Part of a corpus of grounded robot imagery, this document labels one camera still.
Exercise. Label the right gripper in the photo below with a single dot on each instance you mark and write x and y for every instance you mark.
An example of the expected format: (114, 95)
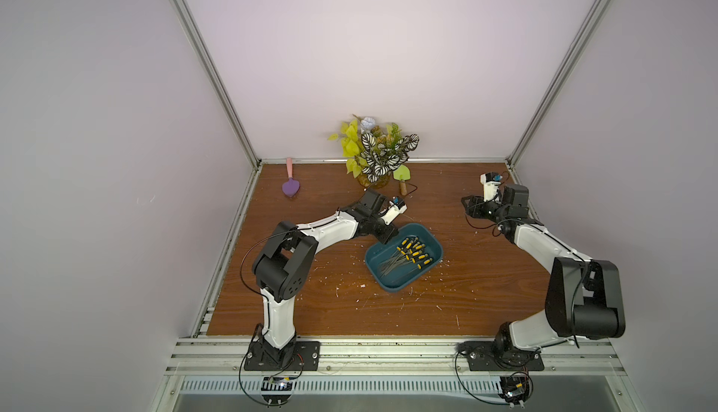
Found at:
(478, 206)

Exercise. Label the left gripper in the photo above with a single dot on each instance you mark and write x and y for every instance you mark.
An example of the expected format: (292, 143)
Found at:
(391, 231)

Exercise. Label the teal plastic storage box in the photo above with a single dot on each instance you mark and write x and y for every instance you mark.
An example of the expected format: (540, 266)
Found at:
(381, 252)

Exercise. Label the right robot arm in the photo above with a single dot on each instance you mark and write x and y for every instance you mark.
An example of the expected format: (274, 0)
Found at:
(584, 296)

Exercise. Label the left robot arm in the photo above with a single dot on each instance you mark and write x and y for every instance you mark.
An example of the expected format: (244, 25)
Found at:
(282, 267)

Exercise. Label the potted artificial plant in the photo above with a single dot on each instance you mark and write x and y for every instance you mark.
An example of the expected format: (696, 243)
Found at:
(373, 150)

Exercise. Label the right controller board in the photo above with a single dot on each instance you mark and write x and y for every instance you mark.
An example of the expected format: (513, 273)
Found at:
(516, 389)

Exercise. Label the controller board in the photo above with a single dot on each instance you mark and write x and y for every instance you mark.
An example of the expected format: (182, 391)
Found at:
(276, 391)
(516, 389)

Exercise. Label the left controller board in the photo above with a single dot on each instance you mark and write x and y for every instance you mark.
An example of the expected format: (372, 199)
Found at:
(276, 391)

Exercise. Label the green trowel wooden handle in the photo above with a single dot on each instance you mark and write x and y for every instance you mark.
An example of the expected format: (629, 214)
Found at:
(402, 175)

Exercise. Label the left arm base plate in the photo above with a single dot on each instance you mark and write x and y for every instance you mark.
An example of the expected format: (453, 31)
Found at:
(302, 355)

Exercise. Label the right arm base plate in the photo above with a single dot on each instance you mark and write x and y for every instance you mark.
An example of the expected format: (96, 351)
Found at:
(486, 356)

